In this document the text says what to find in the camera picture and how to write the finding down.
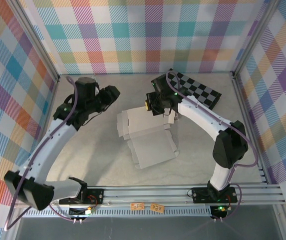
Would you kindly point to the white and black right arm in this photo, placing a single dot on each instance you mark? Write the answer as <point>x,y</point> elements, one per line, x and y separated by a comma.
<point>200,112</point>

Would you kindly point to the orange tag with white print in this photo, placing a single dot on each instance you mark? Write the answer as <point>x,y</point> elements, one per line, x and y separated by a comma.
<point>137,206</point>

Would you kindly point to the blue and white cardboard box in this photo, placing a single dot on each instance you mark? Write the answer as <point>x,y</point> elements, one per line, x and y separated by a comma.
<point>147,142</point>

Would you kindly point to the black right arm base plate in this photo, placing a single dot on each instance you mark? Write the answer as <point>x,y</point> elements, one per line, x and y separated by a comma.
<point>200,195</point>

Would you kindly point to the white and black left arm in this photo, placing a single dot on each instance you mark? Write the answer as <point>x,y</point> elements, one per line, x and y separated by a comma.
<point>45,150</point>

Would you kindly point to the black and grey checkerboard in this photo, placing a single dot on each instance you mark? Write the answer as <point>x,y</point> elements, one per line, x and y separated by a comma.
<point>200,92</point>

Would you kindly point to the long aluminium base rail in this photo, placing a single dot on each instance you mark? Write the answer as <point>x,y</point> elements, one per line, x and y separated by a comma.
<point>145,193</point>

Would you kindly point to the aluminium frame post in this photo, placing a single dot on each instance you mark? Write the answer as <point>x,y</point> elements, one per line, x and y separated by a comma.
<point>36,42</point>
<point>254,37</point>

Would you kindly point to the black controller board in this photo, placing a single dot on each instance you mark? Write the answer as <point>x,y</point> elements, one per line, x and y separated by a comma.
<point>218,211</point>
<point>79,212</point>

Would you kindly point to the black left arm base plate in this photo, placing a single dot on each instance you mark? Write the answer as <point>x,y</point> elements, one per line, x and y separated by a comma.
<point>96,193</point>

